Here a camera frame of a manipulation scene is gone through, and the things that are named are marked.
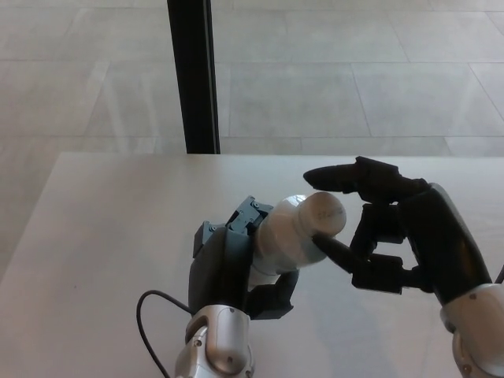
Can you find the black vertical frame post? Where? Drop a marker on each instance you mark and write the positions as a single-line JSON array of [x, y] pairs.
[[193, 78]]

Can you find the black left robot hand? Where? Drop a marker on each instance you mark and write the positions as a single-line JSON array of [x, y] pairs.
[[220, 264]]

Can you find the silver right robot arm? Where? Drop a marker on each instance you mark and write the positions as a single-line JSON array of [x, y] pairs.
[[476, 330]]

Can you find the white screw bottle cap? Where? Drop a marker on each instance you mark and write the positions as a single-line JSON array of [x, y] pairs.
[[323, 214]]

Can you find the white plastic bottle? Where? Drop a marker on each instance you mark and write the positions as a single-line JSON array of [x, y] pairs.
[[281, 244]]

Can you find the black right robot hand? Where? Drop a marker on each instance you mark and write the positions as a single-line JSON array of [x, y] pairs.
[[433, 236]]

